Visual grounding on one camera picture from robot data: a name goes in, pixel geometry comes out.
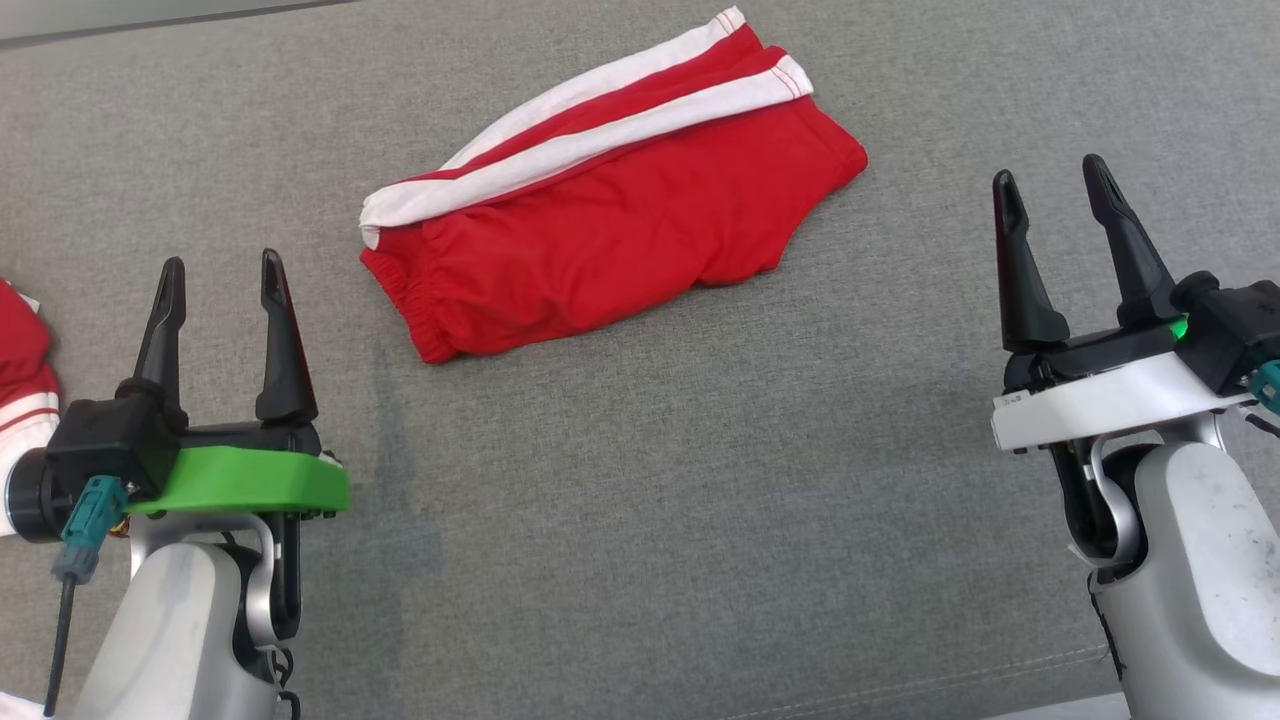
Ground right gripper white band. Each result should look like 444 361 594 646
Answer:
992 154 1256 453

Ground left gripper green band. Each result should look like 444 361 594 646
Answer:
117 249 351 516

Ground red white lettered jersey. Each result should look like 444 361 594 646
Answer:
0 278 63 537

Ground red shorts white side stripes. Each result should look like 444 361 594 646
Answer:
358 7 869 365

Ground black cable teal plug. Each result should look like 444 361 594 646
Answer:
44 475 129 719
1240 360 1280 436

